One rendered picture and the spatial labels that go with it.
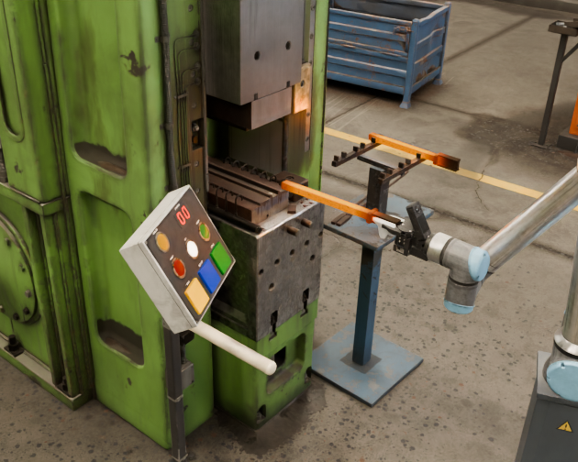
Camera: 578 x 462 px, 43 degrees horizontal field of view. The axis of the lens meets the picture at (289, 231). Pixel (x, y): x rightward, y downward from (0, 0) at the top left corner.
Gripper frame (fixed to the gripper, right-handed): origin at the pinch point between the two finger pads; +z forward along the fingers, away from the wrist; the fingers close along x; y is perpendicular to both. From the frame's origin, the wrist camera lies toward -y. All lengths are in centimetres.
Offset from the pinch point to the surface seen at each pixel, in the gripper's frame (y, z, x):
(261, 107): -26, 42, -8
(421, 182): 108, 100, 224
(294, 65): -36, 42, 8
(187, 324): 10, 14, -69
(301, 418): 106, 26, 3
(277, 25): -51, 43, -1
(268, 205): 10.6, 41.5, -3.8
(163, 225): -12, 29, -62
